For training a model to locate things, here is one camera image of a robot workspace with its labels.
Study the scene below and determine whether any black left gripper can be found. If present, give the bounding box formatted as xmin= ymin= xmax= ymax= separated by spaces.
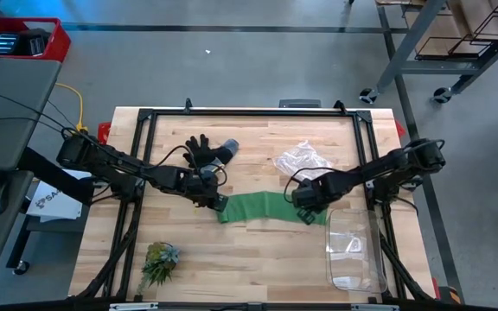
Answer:
xmin=182 ymin=170 xmax=229 ymax=213

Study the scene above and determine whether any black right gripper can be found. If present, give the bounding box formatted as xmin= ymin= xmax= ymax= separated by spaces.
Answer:
xmin=290 ymin=175 xmax=339 ymax=226

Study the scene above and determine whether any green elastic bandage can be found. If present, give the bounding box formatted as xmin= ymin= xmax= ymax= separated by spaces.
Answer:
xmin=216 ymin=191 xmax=330 ymax=226

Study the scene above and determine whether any clear plastic bag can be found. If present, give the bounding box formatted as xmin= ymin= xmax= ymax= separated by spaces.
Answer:
xmin=273 ymin=140 xmax=336 ymax=182

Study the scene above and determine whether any clear plastic bin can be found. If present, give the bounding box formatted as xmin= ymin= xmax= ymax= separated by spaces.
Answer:
xmin=325 ymin=208 xmax=388 ymax=294

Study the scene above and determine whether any black work glove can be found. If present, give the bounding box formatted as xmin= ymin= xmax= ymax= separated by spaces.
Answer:
xmin=186 ymin=133 xmax=240 ymax=168

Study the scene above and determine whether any artificial succulent plant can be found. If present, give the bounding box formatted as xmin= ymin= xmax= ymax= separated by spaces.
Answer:
xmin=137 ymin=241 xmax=182 ymax=295

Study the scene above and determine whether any white printed paper sheet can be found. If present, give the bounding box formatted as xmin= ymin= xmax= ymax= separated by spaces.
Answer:
xmin=26 ymin=168 xmax=86 ymax=222

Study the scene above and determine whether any grey metal cart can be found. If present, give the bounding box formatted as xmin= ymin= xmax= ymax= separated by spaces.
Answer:
xmin=359 ymin=0 xmax=498 ymax=105

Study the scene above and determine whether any red plastic crate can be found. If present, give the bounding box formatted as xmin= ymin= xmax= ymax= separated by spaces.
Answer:
xmin=0 ymin=16 xmax=72 ymax=64

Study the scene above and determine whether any grey desk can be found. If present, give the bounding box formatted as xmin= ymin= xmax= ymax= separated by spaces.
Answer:
xmin=0 ymin=55 xmax=97 ymax=285

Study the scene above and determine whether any brown cardboard box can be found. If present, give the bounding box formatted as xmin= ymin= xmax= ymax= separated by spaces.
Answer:
xmin=404 ymin=0 xmax=498 ymax=60

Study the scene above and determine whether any black ribbed electronic box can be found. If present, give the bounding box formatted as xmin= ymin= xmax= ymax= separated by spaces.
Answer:
xmin=0 ymin=32 xmax=19 ymax=56

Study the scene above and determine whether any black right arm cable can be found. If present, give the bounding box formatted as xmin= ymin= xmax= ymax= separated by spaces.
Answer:
xmin=283 ymin=166 xmax=345 ymax=204

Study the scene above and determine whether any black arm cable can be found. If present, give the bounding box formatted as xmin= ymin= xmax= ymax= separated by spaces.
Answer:
xmin=283 ymin=166 xmax=345 ymax=204
xmin=148 ymin=144 xmax=229 ymax=187

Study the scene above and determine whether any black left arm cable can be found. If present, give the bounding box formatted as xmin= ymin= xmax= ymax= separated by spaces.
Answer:
xmin=148 ymin=144 xmax=229 ymax=187

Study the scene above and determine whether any black metal table frame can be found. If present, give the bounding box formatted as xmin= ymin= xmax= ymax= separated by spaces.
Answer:
xmin=73 ymin=98 xmax=436 ymax=303

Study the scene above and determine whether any yellow power cable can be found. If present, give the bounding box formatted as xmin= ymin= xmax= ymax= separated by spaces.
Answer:
xmin=54 ymin=82 xmax=90 ymax=134

